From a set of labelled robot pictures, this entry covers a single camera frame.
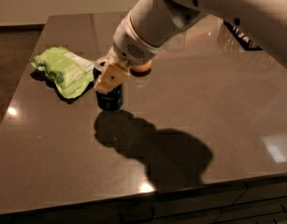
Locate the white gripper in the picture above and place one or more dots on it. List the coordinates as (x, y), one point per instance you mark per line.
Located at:
(128, 48)

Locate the blue pepsi can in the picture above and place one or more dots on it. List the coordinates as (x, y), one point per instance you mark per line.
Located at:
(111, 101)

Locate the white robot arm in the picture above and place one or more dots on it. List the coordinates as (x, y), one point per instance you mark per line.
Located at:
(263, 21)

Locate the green rice chip bag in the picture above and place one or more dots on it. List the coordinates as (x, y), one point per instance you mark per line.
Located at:
(70, 73)

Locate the orange fruit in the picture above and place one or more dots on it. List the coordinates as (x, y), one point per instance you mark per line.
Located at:
(141, 68)

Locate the dark cabinet drawers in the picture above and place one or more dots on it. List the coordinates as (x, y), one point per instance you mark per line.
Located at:
(260, 200)

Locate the black wire napkin basket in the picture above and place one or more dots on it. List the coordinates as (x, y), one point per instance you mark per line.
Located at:
(245, 42)

